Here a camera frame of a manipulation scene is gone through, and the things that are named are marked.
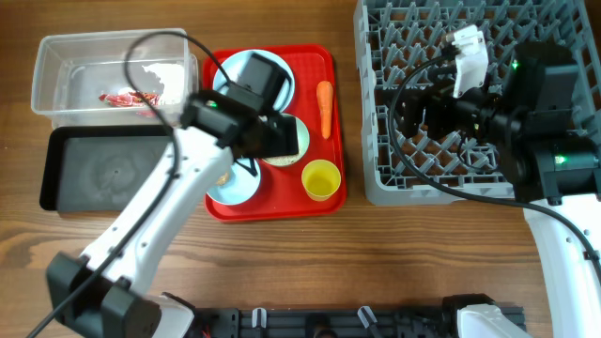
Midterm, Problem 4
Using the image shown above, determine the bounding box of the white rice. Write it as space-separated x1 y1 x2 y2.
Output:
264 155 300 167

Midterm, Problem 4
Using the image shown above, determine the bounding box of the clear plastic bin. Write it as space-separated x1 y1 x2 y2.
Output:
31 28 199 128

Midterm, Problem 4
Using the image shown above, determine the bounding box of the red wrapper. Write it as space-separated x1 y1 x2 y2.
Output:
99 92 160 108

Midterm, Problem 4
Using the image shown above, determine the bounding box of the green bowl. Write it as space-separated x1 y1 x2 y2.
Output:
282 113 310 160

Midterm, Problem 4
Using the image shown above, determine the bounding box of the grey dishwasher rack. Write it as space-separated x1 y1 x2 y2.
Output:
354 0 600 206

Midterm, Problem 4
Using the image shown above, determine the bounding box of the small light blue bowl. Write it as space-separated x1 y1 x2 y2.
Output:
207 159 261 206

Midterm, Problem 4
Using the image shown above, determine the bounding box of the black plastic tray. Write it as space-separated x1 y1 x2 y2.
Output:
39 125 170 212

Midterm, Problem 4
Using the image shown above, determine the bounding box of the brown food scrap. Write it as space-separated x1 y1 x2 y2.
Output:
216 173 230 186

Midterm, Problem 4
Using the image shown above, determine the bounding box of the large light blue plate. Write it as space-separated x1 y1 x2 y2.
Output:
212 50 295 113

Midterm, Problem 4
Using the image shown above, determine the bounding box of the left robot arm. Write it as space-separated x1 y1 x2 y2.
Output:
46 53 299 337

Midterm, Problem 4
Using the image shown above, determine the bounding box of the yellow plastic cup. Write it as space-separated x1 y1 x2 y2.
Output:
301 160 342 202

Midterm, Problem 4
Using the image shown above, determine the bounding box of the orange carrot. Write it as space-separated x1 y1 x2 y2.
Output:
316 81 333 139

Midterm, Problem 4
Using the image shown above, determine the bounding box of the white tissue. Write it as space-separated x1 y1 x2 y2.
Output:
143 63 185 105

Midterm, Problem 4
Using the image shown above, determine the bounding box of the red serving tray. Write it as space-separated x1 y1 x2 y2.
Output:
205 44 347 222

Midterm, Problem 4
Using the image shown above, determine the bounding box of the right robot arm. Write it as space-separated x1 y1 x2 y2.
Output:
387 41 600 337

